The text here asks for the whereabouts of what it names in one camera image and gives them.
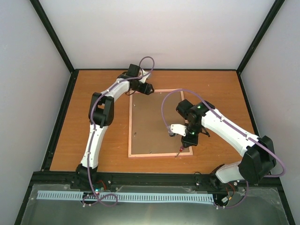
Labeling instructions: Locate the blue red screwdriver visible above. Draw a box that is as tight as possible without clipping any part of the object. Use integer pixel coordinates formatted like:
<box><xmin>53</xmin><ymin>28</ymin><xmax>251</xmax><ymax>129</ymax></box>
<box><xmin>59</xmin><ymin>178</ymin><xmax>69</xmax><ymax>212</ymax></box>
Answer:
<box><xmin>175</xmin><ymin>146</ymin><xmax>184</xmax><ymax>158</ymax></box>

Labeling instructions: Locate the pink photo frame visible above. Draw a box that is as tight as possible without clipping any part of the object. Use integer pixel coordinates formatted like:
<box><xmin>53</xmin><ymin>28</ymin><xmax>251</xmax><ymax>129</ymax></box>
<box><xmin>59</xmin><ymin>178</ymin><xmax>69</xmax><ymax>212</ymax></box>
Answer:
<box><xmin>128</xmin><ymin>89</ymin><xmax>193</xmax><ymax>158</ymax></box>

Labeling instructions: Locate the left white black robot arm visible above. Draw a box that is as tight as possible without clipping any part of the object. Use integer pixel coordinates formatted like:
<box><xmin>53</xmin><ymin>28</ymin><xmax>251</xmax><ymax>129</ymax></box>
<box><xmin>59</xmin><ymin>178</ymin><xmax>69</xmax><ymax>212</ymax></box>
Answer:
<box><xmin>76</xmin><ymin>64</ymin><xmax>154</xmax><ymax>189</ymax></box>

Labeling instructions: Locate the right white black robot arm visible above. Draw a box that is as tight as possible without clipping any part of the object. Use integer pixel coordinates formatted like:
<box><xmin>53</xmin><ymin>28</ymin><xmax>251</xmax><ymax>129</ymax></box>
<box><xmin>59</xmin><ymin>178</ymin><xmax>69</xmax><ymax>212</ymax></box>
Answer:
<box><xmin>170</xmin><ymin>99</ymin><xmax>276</xmax><ymax>184</ymax></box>

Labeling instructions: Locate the grey metal front plate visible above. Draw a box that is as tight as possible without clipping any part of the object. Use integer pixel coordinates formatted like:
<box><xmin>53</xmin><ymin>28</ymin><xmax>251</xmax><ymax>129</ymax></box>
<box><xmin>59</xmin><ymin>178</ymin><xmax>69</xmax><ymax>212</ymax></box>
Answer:
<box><xmin>18</xmin><ymin>185</ymin><xmax>288</xmax><ymax>225</ymax></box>

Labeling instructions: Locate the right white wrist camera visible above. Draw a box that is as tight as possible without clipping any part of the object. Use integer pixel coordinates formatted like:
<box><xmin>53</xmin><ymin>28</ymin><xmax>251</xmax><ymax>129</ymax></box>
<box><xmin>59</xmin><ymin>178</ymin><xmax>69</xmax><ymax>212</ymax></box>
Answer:
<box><xmin>167</xmin><ymin>124</ymin><xmax>187</xmax><ymax>136</ymax></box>

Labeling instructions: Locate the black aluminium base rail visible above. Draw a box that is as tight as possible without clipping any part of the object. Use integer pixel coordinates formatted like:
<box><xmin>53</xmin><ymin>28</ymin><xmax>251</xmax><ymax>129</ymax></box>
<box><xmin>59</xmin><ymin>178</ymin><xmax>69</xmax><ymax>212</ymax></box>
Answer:
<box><xmin>32</xmin><ymin>171</ymin><xmax>281</xmax><ymax>194</ymax></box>

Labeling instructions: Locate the light blue cable duct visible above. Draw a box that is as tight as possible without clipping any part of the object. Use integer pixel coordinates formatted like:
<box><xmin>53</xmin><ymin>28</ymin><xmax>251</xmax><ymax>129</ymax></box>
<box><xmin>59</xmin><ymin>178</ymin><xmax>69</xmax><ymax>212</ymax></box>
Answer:
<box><xmin>36</xmin><ymin>190</ymin><xmax>214</xmax><ymax>204</ymax></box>

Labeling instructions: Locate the black cage frame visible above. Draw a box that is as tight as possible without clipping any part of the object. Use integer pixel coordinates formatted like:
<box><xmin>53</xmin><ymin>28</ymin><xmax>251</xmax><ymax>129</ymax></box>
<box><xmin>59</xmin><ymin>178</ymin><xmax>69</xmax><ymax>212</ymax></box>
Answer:
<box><xmin>14</xmin><ymin>0</ymin><xmax>297</xmax><ymax>225</ymax></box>

